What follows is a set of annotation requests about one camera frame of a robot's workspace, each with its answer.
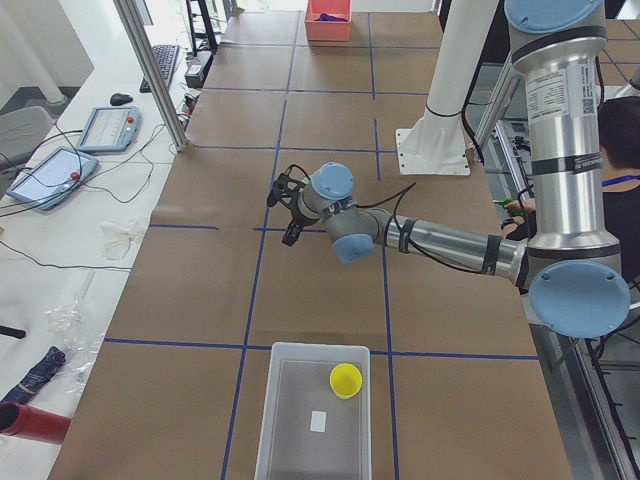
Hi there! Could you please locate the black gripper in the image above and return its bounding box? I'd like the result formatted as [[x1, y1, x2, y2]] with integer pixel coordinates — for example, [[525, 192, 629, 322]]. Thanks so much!
[[266, 167, 310, 246]]

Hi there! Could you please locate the yellow plastic cup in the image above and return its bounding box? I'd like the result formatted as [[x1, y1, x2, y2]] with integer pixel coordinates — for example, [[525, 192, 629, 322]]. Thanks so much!
[[329, 363, 363, 400]]

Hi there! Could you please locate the purple microfiber cloth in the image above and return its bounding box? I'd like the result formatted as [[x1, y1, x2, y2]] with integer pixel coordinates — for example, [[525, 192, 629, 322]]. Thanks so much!
[[315, 12, 348, 22]]

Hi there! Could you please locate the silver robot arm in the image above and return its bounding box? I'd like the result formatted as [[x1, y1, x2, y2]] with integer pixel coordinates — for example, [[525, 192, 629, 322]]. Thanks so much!
[[266, 1, 632, 338]]

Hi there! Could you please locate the clear plastic storage box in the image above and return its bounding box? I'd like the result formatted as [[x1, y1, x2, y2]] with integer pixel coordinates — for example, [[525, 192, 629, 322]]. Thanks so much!
[[254, 342, 372, 479]]

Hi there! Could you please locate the mint green bowl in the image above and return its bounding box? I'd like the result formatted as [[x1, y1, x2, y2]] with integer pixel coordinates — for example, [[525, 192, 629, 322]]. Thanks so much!
[[301, 197, 326, 210]]

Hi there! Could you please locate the pink plastic bin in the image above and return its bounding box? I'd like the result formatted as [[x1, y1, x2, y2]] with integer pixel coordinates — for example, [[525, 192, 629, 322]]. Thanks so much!
[[304, 0, 352, 42]]

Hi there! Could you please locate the far teach pendant tablet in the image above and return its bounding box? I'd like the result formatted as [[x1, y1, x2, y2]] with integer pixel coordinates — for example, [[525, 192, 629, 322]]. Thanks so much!
[[76, 106, 141, 154]]

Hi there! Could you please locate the teach pendant tablet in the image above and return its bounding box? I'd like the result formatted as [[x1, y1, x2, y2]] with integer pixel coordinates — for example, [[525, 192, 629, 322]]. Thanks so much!
[[6, 146, 98, 211], [76, 106, 141, 154]]

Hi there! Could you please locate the black computer keyboard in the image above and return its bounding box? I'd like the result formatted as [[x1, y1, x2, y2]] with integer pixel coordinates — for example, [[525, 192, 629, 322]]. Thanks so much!
[[152, 44, 180, 87]]

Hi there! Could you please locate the black computer mouse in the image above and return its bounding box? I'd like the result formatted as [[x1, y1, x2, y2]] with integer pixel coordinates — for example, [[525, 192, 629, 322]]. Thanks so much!
[[110, 93, 133, 106]]

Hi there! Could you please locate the crumpled clear plastic wrap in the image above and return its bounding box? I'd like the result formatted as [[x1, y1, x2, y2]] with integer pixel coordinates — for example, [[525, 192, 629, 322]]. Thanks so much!
[[45, 295, 105, 398]]

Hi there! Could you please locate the near teach pendant tablet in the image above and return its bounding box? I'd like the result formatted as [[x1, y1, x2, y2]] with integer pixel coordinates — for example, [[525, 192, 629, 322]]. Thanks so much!
[[6, 146, 98, 211]]

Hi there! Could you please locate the folded dark blue umbrella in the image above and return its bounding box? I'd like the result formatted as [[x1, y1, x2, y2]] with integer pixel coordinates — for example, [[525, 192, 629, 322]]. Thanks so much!
[[1, 346, 66, 405]]

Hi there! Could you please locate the red cylinder tube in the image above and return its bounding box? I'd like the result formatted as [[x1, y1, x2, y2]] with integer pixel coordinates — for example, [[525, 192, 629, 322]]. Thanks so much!
[[1, 402, 71, 445]]

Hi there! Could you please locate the seated person in black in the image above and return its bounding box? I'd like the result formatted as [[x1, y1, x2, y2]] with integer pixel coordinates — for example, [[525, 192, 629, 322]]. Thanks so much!
[[501, 97, 640, 286]]

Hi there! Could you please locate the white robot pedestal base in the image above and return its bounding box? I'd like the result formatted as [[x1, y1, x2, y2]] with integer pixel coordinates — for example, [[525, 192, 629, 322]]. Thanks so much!
[[396, 0, 499, 176]]

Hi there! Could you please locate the aluminium frame post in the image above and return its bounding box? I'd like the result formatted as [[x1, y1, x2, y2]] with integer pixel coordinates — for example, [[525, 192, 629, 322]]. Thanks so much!
[[113, 0, 188, 152]]

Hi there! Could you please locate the green handled tool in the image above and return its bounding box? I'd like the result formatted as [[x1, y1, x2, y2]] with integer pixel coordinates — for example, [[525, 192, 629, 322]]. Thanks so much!
[[493, 198, 527, 218]]

